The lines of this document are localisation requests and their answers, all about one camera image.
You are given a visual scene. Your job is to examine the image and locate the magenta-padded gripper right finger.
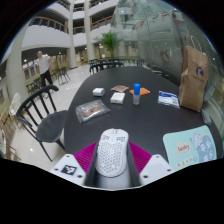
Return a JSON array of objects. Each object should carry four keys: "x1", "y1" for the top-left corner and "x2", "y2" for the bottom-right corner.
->
[{"x1": 126, "y1": 141, "x2": 175, "y2": 188}]

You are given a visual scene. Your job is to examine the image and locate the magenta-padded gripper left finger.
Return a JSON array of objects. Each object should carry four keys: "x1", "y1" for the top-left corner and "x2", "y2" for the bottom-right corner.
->
[{"x1": 49, "y1": 142, "x2": 100, "y2": 188}]

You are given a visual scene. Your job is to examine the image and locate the white perforated computer mouse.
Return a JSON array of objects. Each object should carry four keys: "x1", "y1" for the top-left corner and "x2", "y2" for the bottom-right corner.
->
[{"x1": 95, "y1": 128, "x2": 130, "y2": 179}]

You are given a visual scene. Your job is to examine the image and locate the light green printed mouse pad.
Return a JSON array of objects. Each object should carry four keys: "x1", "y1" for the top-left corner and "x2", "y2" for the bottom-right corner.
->
[{"x1": 162, "y1": 125, "x2": 218, "y2": 172}]

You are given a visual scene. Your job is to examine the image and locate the black wooden spindle chair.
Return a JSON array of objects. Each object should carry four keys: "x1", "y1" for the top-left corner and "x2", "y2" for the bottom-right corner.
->
[{"x1": 15, "y1": 84, "x2": 69, "y2": 163}]

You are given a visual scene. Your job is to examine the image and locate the clear plastic snack packet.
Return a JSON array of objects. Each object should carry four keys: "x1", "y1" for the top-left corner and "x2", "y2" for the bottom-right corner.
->
[{"x1": 75, "y1": 99, "x2": 112, "y2": 124}]

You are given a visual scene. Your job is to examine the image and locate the small blue-capped bottle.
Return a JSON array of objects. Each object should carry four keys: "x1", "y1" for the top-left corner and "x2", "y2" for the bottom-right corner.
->
[{"x1": 132, "y1": 83, "x2": 142, "y2": 106}]

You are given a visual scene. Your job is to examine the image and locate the flat white box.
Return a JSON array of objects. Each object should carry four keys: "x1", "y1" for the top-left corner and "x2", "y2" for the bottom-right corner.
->
[{"x1": 110, "y1": 92, "x2": 126, "y2": 105}]

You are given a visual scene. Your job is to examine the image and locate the white and blue packet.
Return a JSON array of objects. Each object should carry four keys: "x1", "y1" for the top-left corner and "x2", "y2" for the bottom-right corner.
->
[{"x1": 157, "y1": 90, "x2": 181, "y2": 109}]

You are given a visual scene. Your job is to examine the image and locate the small white box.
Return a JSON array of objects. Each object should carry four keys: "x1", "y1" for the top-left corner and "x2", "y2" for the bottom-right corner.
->
[{"x1": 92, "y1": 87, "x2": 106, "y2": 98}]

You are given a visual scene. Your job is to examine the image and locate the brown flat packet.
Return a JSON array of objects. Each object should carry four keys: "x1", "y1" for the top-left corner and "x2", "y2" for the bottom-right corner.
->
[{"x1": 110, "y1": 84, "x2": 130, "y2": 93}]

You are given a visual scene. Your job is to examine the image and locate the grey smartphone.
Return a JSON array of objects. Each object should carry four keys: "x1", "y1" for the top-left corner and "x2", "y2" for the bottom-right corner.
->
[{"x1": 200, "y1": 109, "x2": 213, "y2": 126}]

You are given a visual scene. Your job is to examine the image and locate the group of black chairs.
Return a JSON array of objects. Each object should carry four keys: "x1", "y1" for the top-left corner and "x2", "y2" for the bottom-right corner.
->
[{"x1": 26, "y1": 66, "x2": 71, "y2": 94}]

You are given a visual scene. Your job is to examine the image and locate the brown paper bag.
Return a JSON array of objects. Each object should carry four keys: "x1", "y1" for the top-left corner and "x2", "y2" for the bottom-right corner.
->
[{"x1": 178, "y1": 34, "x2": 210, "y2": 113}]

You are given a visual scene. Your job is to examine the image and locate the row of black chairs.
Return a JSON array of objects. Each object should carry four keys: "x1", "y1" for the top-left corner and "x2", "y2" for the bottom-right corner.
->
[{"x1": 88, "y1": 58, "x2": 146, "y2": 75}]

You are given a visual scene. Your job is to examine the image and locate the person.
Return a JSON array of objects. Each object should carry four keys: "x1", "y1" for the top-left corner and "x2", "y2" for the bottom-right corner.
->
[{"x1": 35, "y1": 50, "x2": 54, "y2": 88}]

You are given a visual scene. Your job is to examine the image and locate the potted palm plant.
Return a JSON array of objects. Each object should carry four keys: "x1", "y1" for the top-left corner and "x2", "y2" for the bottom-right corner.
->
[{"x1": 96, "y1": 31, "x2": 124, "y2": 59}]

